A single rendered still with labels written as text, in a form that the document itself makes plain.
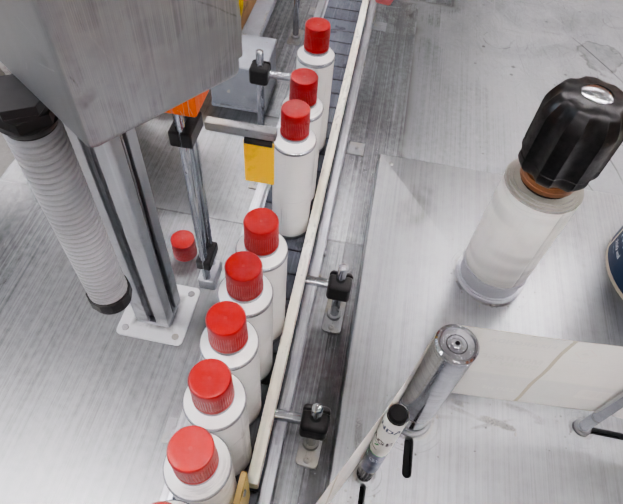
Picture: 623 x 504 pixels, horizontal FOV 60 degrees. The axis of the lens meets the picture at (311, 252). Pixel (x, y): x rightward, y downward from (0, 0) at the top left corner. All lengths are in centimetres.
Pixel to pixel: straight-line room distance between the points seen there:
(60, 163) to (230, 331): 18
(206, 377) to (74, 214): 15
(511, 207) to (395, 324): 20
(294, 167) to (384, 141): 36
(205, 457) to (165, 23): 28
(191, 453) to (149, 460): 27
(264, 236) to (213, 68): 23
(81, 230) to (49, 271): 45
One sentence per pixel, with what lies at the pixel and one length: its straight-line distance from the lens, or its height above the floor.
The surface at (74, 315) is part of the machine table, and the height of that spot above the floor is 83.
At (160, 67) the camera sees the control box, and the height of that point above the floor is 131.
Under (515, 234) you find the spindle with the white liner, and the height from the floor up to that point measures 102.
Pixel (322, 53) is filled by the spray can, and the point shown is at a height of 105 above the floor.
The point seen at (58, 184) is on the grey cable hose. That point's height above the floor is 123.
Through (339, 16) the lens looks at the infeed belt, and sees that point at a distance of 117.
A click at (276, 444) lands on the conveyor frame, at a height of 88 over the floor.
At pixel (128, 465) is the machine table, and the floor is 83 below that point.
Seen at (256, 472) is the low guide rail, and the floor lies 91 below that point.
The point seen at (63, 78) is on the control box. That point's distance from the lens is 26.
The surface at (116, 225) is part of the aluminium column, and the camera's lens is 59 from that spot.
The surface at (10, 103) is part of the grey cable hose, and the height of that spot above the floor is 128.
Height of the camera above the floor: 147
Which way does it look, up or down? 54 degrees down
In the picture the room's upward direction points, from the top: 6 degrees clockwise
